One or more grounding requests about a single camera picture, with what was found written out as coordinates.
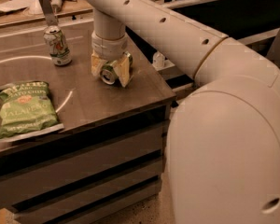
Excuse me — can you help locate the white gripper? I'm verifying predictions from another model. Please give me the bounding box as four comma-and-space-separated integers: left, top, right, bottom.
91, 33, 133, 88

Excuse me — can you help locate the green soda can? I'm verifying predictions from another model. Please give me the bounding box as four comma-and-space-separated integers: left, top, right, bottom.
100, 60, 119, 85

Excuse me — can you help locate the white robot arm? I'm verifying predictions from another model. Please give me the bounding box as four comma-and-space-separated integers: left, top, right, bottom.
86, 0, 280, 224

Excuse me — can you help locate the white upright soda can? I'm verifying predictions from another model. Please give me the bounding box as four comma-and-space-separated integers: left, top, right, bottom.
43, 25, 72, 66

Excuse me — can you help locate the left clear sanitizer bottle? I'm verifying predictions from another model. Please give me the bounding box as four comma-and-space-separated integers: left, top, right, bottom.
152, 51, 165, 69

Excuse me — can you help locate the green jalapeno chips bag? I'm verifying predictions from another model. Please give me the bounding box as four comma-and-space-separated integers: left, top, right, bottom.
0, 81, 63, 141

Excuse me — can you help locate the white paper sheet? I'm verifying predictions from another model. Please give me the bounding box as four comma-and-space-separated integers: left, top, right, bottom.
0, 0, 35, 12

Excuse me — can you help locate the wooden background workbench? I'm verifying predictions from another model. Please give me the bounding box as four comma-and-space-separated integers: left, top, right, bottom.
0, 0, 173, 30

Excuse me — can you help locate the grey metal bracket post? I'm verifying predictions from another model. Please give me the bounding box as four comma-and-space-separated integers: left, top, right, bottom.
38, 0, 58, 26

